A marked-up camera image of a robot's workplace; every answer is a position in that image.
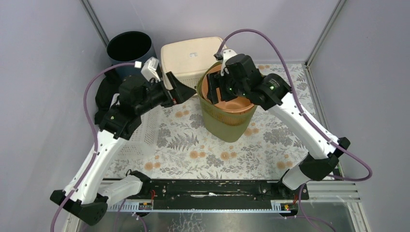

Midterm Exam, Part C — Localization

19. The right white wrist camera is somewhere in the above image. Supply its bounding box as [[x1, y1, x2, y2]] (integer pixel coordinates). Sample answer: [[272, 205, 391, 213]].
[[214, 49, 237, 76]]

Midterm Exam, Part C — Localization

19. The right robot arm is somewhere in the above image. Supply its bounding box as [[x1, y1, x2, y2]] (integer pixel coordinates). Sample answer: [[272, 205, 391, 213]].
[[204, 50, 350, 199]]

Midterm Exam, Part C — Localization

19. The white perforated basket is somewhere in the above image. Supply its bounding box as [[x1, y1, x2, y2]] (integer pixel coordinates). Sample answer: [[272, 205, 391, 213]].
[[118, 106, 161, 159]]

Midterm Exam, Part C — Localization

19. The aluminium frame rail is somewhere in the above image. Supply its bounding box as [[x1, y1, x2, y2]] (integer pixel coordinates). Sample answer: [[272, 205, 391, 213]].
[[64, 176, 370, 232]]

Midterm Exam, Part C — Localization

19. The dark blue round bin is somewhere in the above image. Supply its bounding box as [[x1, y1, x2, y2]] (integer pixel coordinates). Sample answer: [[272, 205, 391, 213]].
[[106, 31, 157, 65]]

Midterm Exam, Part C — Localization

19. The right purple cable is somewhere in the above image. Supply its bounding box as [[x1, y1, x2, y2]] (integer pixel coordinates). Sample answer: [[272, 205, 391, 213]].
[[214, 29, 374, 232]]

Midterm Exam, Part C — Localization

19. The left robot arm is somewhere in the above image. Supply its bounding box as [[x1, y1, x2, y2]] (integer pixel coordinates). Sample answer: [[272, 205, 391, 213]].
[[50, 72, 196, 226]]

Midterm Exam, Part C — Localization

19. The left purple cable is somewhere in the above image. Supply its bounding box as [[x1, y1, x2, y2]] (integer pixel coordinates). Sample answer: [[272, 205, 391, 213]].
[[49, 61, 143, 232]]

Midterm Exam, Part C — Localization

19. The cream perforated basket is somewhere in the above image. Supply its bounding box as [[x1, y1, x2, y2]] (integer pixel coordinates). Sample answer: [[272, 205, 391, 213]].
[[160, 37, 223, 89]]

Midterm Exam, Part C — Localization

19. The green mesh waste bin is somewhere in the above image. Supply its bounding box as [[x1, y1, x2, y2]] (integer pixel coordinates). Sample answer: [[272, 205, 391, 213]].
[[196, 62, 257, 143]]

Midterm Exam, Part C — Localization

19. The floral patterned mat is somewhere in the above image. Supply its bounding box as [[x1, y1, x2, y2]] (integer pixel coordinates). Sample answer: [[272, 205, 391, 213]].
[[102, 63, 336, 181]]

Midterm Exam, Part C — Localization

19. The purple cable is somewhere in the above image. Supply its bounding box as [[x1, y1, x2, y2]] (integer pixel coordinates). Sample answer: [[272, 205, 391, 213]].
[[214, 29, 374, 232], [49, 61, 143, 232]]

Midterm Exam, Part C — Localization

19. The orange bucket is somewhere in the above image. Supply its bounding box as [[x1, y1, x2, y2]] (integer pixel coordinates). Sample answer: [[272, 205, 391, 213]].
[[200, 63, 255, 115]]

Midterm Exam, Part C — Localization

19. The black cloth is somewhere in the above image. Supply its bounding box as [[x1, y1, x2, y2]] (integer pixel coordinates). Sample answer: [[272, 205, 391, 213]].
[[94, 69, 122, 125]]

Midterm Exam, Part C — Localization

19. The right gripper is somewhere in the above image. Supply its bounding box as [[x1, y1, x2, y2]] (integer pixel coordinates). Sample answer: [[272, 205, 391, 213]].
[[206, 70, 248, 105]]

